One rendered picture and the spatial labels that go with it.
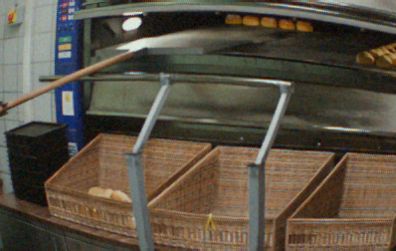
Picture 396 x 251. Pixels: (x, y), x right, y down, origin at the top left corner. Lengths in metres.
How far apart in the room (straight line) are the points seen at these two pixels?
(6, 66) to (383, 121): 2.19
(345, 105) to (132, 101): 1.00
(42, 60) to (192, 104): 0.91
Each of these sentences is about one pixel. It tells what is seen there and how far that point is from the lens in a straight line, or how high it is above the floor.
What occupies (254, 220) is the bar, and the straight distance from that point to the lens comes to 3.87.
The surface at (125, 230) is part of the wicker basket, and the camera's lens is 4.40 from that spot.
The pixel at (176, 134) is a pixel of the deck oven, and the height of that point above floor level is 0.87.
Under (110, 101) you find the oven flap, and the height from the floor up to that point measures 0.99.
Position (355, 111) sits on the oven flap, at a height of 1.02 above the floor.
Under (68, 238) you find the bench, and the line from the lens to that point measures 4.57.
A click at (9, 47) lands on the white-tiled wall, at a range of 5.43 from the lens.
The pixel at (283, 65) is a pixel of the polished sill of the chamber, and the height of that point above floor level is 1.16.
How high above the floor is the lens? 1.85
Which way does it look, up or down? 12 degrees down
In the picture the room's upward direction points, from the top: 4 degrees counter-clockwise
